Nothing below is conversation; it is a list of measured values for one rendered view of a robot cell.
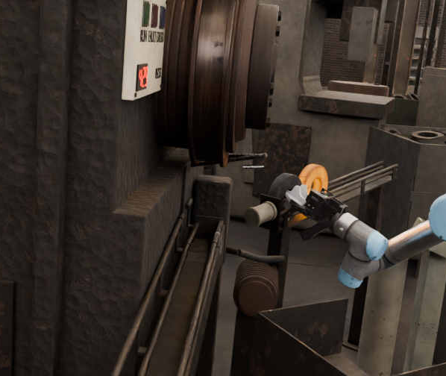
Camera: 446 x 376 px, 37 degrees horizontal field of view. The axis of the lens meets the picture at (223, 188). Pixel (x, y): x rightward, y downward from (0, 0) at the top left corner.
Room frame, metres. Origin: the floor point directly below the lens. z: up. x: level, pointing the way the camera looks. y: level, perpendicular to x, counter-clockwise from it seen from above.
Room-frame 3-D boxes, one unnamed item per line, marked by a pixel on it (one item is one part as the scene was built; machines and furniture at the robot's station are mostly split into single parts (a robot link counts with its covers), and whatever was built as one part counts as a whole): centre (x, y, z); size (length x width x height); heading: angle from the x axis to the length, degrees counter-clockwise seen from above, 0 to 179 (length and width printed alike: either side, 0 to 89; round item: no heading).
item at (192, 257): (1.57, 0.03, 0.66); 0.19 x 0.07 x 0.01; 176
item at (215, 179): (1.78, 0.03, 0.68); 0.11 x 0.08 x 0.24; 86
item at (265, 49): (1.54, -0.07, 1.11); 0.28 x 0.06 x 0.28; 176
